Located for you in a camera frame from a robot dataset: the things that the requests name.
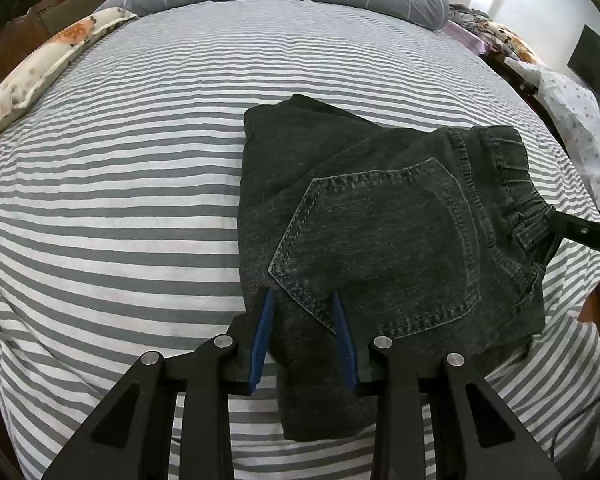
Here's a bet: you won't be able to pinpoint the grey white striped bed sheet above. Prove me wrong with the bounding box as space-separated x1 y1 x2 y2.
0 7 600 480

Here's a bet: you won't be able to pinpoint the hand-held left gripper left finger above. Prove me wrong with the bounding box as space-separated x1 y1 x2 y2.
40 287 276 480

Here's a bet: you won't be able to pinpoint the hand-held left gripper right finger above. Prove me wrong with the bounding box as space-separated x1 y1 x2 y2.
330 290 563 480

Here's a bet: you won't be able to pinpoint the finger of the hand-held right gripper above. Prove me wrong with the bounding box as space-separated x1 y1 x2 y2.
547 208 600 262

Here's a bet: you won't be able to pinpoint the dark grey denim pants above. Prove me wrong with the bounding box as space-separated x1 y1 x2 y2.
237 93 563 443

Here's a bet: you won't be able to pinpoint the brown wooden headboard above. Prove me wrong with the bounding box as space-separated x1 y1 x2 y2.
0 0 126 106

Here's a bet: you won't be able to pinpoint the white dotted cloth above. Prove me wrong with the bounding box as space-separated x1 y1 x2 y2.
505 57 600 211

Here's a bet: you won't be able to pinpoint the floral clothes pile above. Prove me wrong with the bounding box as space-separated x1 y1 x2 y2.
447 2 546 68

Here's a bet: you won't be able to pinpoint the black television screen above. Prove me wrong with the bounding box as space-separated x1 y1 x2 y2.
566 24 600 123

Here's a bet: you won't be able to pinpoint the floral pillow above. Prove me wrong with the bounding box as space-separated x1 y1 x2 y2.
0 7 138 148

